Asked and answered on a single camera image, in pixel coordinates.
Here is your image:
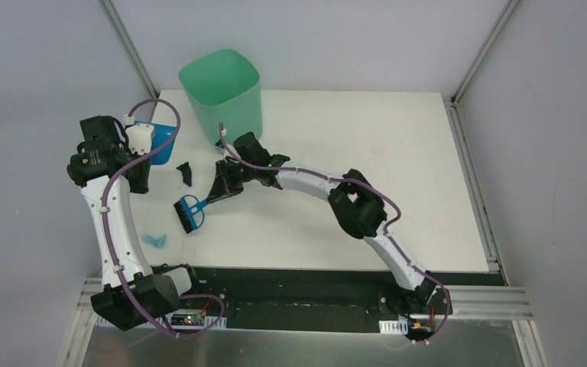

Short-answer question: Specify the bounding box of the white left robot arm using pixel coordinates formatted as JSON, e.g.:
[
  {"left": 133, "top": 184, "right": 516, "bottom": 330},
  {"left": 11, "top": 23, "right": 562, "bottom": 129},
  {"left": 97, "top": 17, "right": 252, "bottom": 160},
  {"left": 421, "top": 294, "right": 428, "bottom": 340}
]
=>
[{"left": 66, "top": 115, "right": 203, "bottom": 331}]

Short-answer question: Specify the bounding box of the blue plastic dustpan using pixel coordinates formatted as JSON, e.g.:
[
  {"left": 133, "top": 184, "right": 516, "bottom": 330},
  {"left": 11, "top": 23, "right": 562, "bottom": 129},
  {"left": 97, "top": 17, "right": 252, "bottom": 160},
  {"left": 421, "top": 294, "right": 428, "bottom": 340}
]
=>
[{"left": 134, "top": 120, "right": 178, "bottom": 166}]

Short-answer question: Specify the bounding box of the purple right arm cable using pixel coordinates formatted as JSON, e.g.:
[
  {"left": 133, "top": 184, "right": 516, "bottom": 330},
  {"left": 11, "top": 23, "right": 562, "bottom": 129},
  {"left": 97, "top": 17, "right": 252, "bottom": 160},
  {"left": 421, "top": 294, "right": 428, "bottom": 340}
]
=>
[{"left": 217, "top": 121, "right": 452, "bottom": 350}]

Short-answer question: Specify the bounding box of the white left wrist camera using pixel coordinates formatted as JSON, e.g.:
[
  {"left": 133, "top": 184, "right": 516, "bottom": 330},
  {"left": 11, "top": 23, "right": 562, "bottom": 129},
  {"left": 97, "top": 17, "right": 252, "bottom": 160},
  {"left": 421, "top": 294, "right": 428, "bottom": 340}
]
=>
[{"left": 124, "top": 116, "right": 155, "bottom": 155}]

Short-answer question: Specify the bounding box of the black paper scrap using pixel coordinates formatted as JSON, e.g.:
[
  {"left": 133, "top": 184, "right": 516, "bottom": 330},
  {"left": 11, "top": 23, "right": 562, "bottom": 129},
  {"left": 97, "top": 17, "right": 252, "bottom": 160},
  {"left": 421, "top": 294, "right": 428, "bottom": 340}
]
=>
[{"left": 176, "top": 161, "right": 193, "bottom": 187}]

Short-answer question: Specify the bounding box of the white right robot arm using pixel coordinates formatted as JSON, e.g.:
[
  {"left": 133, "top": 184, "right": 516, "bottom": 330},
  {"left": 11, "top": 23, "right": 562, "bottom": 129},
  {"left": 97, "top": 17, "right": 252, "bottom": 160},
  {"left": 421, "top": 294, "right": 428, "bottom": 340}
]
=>
[{"left": 206, "top": 132, "right": 438, "bottom": 313}]

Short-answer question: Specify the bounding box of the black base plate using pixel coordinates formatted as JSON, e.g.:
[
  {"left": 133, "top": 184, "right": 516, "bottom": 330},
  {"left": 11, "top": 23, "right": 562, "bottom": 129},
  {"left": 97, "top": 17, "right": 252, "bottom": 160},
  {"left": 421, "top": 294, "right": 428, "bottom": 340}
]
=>
[{"left": 158, "top": 267, "right": 503, "bottom": 333}]

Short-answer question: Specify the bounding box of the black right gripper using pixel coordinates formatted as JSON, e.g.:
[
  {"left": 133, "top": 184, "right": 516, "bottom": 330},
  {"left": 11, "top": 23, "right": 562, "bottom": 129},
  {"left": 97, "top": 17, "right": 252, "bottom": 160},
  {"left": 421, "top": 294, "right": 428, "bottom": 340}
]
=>
[{"left": 207, "top": 159, "right": 258, "bottom": 203}]

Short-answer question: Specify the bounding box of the green plastic bin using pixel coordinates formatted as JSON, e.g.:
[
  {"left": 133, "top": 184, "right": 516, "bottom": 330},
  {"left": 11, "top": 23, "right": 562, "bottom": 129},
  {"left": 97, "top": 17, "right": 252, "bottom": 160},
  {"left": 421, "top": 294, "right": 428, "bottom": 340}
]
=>
[{"left": 178, "top": 49, "right": 264, "bottom": 145}]

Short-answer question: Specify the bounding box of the blue hand brush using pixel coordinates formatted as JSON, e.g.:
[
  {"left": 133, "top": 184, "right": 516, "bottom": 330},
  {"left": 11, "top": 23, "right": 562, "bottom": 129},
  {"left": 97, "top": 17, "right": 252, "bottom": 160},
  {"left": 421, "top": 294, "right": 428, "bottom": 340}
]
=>
[{"left": 173, "top": 194, "right": 209, "bottom": 234}]

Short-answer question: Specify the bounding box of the light blue scrap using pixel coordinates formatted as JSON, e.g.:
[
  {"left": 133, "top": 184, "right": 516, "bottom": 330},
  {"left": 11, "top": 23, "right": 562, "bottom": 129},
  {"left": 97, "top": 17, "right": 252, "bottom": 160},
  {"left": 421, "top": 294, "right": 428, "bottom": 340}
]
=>
[{"left": 141, "top": 234, "right": 167, "bottom": 248}]

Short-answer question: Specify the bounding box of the aluminium frame rail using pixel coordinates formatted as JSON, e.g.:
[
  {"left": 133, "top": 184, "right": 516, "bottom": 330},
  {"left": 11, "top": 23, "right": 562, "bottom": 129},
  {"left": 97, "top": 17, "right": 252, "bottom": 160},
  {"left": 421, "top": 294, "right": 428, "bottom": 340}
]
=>
[{"left": 76, "top": 277, "right": 533, "bottom": 321}]

